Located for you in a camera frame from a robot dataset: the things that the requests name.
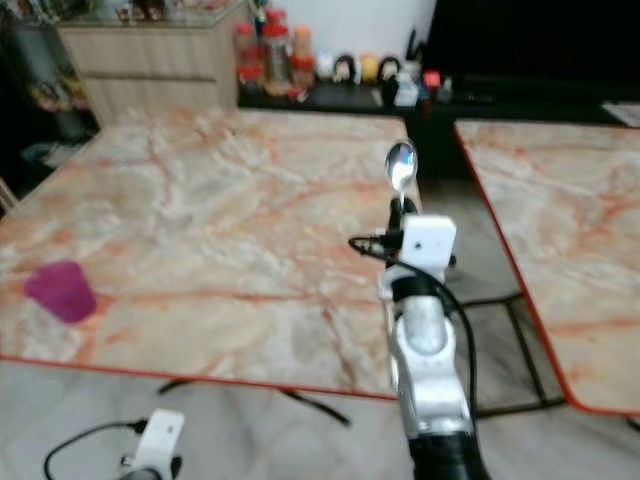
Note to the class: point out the tall red capped bottle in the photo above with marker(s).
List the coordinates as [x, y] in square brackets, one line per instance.
[277, 50]

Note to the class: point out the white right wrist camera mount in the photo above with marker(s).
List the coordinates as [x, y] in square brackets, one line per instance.
[427, 243]

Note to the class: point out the silver metal spoon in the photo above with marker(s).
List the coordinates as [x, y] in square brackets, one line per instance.
[401, 165]

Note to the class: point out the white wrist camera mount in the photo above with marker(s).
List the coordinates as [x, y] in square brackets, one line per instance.
[427, 243]
[160, 438]

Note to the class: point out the light wooden drawer cabinet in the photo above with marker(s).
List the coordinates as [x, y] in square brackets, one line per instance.
[150, 62]

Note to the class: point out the black low media console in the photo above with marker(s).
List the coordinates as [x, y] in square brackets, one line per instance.
[345, 97]

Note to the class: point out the small red capped bottle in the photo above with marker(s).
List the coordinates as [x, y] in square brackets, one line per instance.
[247, 58]

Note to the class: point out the yellow round figurine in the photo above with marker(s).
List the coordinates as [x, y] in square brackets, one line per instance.
[369, 68]

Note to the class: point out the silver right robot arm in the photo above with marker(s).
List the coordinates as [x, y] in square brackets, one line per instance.
[430, 370]

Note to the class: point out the purple plastic cup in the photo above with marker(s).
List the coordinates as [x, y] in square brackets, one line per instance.
[63, 290]

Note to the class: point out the black television screen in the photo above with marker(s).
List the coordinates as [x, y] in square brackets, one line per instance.
[530, 38]

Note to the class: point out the orange sauce bottle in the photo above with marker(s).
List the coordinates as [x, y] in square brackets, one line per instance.
[302, 56]

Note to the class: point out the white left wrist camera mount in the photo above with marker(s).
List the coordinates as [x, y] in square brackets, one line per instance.
[160, 438]

